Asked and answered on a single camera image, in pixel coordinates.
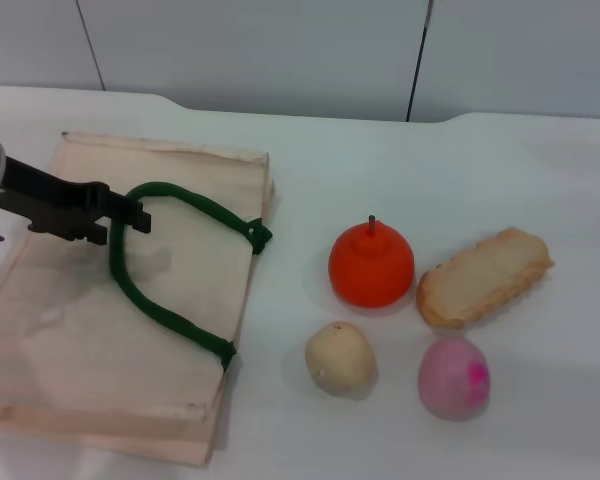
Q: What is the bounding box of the cream handbag with green handles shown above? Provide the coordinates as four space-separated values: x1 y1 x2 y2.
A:
0 131 277 469

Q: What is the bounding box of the toasted bread slice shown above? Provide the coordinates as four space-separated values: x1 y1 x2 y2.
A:
415 226 555 330

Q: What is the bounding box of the orange toy fruit with stem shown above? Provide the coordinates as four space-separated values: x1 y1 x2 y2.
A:
328 214 416 307

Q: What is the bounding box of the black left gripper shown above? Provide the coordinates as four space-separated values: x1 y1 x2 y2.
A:
0 154 154 247

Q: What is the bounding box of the beige round fruit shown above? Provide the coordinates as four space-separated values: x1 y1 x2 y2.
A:
304 321 380 399

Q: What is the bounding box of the pink peach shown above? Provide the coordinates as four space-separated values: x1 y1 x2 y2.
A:
417 336 492 421

